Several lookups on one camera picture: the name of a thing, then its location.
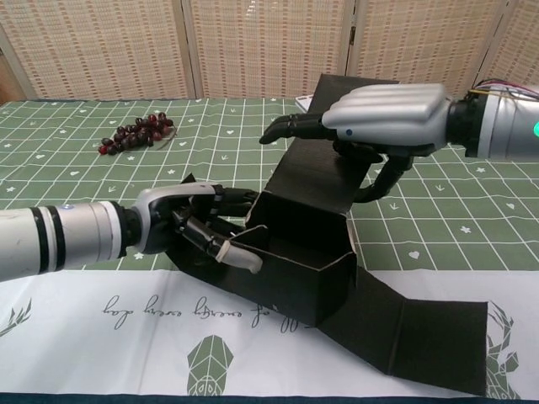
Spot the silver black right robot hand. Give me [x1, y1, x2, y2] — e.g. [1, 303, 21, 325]
[259, 82, 454, 203]

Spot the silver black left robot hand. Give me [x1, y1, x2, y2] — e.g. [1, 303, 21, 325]
[125, 183, 264, 274]

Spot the black folding cardboard box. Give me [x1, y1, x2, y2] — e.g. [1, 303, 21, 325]
[166, 73, 492, 396]

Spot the dark red grape bunch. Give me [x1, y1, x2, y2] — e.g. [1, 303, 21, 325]
[97, 113, 179, 157]

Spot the green grid tablecloth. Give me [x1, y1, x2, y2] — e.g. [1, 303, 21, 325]
[0, 94, 539, 404]

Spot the bamboo folding screen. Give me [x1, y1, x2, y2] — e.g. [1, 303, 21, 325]
[0, 0, 539, 102]

